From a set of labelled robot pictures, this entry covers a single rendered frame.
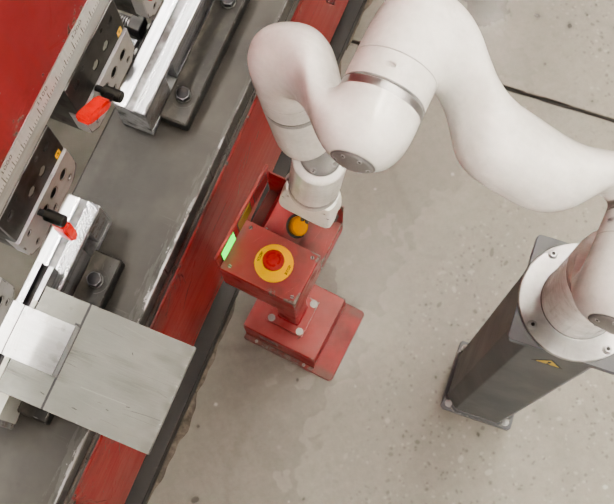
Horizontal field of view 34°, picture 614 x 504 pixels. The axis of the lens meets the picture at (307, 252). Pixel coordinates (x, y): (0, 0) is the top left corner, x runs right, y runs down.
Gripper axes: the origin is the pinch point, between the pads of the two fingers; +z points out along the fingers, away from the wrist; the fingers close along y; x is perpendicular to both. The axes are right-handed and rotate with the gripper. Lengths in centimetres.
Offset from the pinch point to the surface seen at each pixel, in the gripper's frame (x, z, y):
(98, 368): -41.7, -14.3, -16.8
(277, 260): -9.6, 3.6, -1.2
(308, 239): -1.1, 13.9, 1.4
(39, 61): -13, -57, -34
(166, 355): -35.1, -15.0, -8.2
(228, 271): -14.9, 7.2, -8.4
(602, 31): 106, 81, 43
